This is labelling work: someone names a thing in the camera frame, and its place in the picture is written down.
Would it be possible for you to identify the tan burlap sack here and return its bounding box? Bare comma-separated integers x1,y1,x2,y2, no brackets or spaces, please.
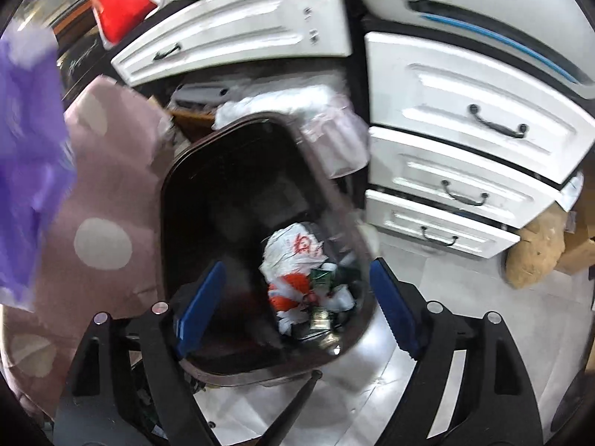
504,204,570,289

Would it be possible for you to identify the clear plastic wrap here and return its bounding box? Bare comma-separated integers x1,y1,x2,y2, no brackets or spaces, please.
555,169,586,212

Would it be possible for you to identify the tall white drawer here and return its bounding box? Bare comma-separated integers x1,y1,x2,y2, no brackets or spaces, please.
365,32,595,182

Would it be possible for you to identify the black rod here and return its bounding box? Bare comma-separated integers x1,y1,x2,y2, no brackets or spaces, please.
263,371,324,446

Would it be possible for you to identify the pink polka dot tablecloth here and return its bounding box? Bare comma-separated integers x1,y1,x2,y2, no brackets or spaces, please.
0,77,175,421

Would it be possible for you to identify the pale pink plastic bag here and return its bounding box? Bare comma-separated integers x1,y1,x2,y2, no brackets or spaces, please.
300,107,371,180

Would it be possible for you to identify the green drink carton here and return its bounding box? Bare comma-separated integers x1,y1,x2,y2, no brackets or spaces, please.
309,264,342,298

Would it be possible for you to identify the wooden counter ledge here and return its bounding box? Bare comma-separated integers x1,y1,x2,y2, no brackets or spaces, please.
49,0,105,49

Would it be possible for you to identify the cardboard box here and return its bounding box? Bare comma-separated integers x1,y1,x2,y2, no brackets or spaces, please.
555,223,595,277

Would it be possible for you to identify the orange white wrapper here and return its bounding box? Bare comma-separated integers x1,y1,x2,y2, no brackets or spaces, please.
267,272,317,312

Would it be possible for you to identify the dark brown trash bin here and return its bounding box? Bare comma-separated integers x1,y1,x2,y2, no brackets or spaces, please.
158,111,379,388

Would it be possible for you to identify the white plastic bag bundle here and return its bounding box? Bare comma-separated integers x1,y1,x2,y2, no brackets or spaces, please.
213,86,347,131

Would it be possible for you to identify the white red-printed plastic bag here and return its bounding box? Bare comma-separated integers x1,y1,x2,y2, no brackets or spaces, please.
259,223,328,289

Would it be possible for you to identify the wide white drawer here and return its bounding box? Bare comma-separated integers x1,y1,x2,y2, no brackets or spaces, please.
112,0,353,87

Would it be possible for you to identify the white plastic case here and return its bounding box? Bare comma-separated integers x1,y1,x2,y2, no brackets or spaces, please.
170,81,231,110

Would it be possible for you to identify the wooden board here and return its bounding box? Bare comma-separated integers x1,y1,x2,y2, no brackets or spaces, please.
167,107,219,142

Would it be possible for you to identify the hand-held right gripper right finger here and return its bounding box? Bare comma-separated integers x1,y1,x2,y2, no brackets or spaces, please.
369,256,544,446

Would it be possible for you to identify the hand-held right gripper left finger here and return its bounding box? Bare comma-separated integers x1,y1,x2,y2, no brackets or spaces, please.
55,261,228,446

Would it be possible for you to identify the red tote bag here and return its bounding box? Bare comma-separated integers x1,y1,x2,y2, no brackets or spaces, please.
90,0,170,45

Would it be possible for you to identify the purple plastic bag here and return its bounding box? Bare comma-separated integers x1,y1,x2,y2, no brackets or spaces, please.
0,21,77,312

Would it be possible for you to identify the white paper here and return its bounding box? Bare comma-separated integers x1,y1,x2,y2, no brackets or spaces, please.
328,283,358,312

